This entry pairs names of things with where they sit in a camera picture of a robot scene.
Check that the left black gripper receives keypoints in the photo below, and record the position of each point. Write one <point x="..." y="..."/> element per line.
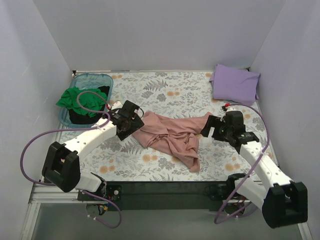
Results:
<point x="133" y="125"/>

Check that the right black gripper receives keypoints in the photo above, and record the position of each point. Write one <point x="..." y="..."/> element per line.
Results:
<point x="215" y="128"/>

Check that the pink t shirt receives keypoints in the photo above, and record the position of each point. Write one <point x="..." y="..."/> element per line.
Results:
<point x="176" y="137"/>

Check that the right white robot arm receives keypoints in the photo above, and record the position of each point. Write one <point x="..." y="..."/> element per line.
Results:
<point x="283" y="202"/>

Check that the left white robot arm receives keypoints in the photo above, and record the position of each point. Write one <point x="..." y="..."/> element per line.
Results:
<point x="62" y="162"/>

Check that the folded purple t shirt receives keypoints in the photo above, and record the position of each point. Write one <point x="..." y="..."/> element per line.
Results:
<point x="233" y="84"/>

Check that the floral table mat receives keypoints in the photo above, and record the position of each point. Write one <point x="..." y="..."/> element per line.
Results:
<point x="174" y="95"/>

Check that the black t shirt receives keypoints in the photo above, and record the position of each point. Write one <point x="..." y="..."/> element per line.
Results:
<point x="80" y="116"/>

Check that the teal plastic basket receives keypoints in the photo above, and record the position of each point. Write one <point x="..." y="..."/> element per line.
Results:
<point x="83" y="82"/>

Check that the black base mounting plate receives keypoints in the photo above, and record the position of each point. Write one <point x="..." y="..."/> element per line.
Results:
<point x="166" y="195"/>

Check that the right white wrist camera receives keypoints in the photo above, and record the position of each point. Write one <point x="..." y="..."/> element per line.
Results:
<point x="228" y="108"/>

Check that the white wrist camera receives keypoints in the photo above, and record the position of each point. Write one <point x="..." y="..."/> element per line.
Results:
<point x="228" y="108"/>
<point x="114" y="105"/>

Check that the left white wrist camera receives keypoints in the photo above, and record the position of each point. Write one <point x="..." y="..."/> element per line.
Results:
<point x="114" y="105"/>

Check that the aluminium frame rail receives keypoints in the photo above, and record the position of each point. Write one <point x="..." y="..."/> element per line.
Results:
<point x="56" y="215"/>

